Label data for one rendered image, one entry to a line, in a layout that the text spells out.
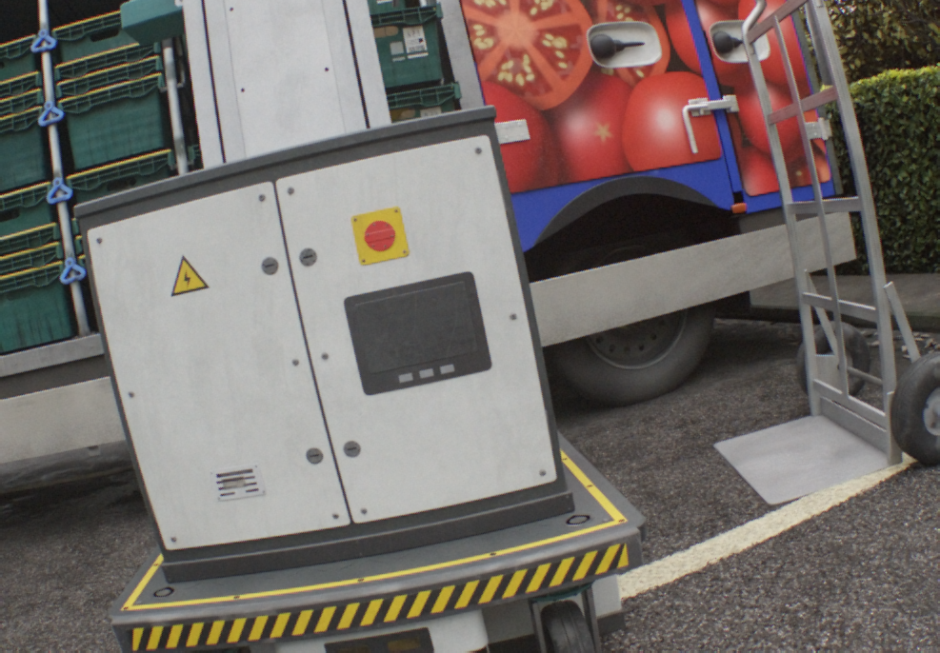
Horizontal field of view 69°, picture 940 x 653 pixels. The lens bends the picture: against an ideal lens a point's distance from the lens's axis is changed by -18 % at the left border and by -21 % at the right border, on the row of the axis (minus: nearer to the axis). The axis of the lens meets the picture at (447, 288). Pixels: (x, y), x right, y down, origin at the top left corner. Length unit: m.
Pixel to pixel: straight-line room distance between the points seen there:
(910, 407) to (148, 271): 1.46
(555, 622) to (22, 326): 2.16
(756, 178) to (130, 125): 2.23
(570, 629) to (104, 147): 2.20
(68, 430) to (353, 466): 1.72
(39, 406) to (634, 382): 2.04
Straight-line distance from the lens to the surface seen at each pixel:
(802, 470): 1.96
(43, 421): 2.67
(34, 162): 2.84
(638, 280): 2.81
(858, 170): 1.77
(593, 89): 2.81
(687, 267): 2.90
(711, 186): 2.98
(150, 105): 2.77
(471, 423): 1.02
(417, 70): 2.55
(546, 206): 2.69
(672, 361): 3.02
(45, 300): 2.79
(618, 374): 2.92
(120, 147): 2.77
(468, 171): 1.01
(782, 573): 1.49
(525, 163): 2.67
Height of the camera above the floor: 0.69
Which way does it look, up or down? 3 degrees down
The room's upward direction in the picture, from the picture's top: 12 degrees counter-clockwise
